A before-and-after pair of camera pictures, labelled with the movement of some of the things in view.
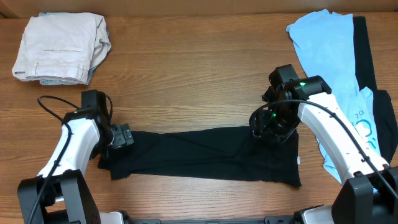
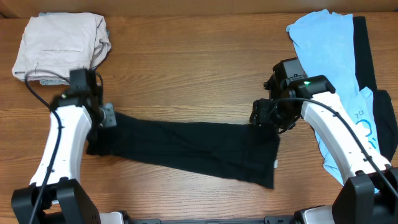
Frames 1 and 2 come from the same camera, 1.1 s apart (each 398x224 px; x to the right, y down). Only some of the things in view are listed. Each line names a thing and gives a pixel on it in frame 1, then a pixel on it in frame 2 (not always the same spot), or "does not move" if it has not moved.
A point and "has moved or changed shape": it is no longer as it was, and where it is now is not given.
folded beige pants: x=62 y=46 does not move
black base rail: x=269 y=219 does not move
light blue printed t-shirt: x=326 y=42 does not move
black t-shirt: x=224 y=155 has moved or changed shape
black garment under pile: x=384 y=112 does not move
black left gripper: x=123 y=136 -> x=93 y=134
